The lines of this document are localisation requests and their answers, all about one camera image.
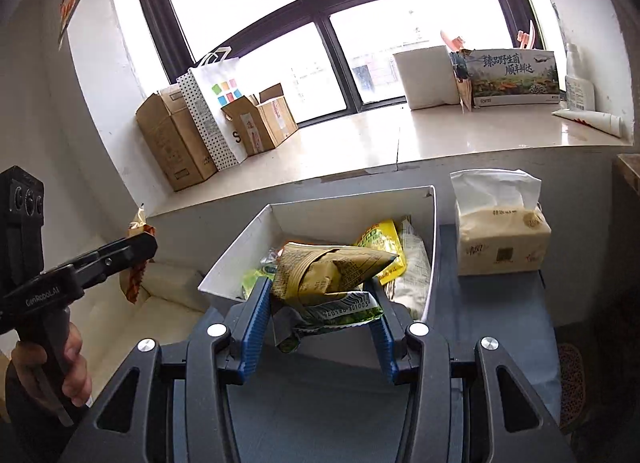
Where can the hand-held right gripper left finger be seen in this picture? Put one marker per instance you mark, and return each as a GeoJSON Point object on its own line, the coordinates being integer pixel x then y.
{"type": "Point", "coordinates": [255, 323]}

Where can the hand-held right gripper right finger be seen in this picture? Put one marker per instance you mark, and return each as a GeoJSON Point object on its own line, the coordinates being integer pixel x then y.
{"type": "Point", "coordinates": [384, 340]}

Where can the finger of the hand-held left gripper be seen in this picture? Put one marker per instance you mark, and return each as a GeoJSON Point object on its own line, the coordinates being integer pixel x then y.
{"type": "Point", "coordinates": [117, 244]}
{"type": "Point", "coordinates": [122, 263]}

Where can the orange snack packet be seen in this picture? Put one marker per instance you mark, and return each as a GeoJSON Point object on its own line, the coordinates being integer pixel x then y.
{"type": "Point", "coordinates": [135, 283]}

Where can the green white snack packet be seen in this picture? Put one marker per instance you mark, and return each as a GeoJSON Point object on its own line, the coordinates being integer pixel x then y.
{"type": "Point", "coordinates": [335, 310]}

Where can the golden brown snack packet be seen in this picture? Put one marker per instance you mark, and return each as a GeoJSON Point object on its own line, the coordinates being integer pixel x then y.
{"type": "Point", "coordinates": [330, 268]}

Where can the yellow snack packet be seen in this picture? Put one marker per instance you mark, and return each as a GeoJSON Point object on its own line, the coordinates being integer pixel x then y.
{"type": "Point", "coordinates": [380, 239]}

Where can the white cardboard box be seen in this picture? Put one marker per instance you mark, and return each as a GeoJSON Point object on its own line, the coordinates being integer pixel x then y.
{"type": "Point", "coordinates": [320, 213]}

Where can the person's left forearm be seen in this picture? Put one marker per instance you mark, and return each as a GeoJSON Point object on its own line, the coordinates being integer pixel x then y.
{"type": "Point", "coordinates": [20, 425]}

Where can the person's left hand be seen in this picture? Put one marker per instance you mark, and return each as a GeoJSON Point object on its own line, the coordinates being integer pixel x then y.
{"type": "Point", "coordinates": [79, 368]}

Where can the tall brown cardboard box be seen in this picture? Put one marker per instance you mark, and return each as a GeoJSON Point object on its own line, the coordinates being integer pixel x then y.
{"type": "Point", "coordinates": [172, 143]}

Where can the blue tablecloth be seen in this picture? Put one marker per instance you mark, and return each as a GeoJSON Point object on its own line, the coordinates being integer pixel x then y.
{"type": "Point", "coordinates": [500, 328]}

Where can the beige tissue pack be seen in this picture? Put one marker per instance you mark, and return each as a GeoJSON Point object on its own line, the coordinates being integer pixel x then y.
{"type": "Point", "coordinates": [500, 243]}

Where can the polka dot paper bag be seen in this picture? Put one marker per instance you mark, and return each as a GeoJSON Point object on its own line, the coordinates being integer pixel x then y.
{"type": "Point", "coordinates": [212, 108]}

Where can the open brown cardboard box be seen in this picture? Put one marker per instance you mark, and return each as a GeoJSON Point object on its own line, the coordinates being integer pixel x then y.
{"type": "Point", "coordinates": [260, 123]}

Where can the patterned woven seat cushion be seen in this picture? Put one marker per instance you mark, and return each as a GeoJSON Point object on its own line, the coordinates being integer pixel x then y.
{"type": "Point", "coordinates": [572, 388]}

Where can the white stone windowsill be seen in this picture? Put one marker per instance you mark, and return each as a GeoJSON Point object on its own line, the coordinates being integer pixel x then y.
{"type": "Point", "coordinates": [425, 143]}

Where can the white foam box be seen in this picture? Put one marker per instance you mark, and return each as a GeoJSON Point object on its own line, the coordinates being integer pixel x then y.
{"type": "Point", "coordinates": [425, 78]}

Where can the landscape printed box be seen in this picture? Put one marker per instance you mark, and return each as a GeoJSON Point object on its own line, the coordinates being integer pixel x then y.
{"type": "Point", "coordinates": [515, 78]}

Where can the brown marble ledge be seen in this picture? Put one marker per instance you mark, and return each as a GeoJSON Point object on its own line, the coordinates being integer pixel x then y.
{"type": "Point", "coordinates": [630, 173]}

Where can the white tube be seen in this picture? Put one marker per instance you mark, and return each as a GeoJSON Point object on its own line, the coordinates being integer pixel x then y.
{"type": "Point", "coordinates": [590, 122]}

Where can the dark framed window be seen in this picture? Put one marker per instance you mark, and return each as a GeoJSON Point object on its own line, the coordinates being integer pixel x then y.
{"type": "Point", "coordinates": [315, 8]}

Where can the white plastic bottle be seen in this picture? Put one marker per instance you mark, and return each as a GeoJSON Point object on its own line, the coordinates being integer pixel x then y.
{"type": "Point", "coordinates": [580, 83]}

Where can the pink plastic item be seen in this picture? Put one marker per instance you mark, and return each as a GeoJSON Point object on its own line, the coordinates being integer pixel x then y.
{"type": "Point", "coordinates": [527, 35]}

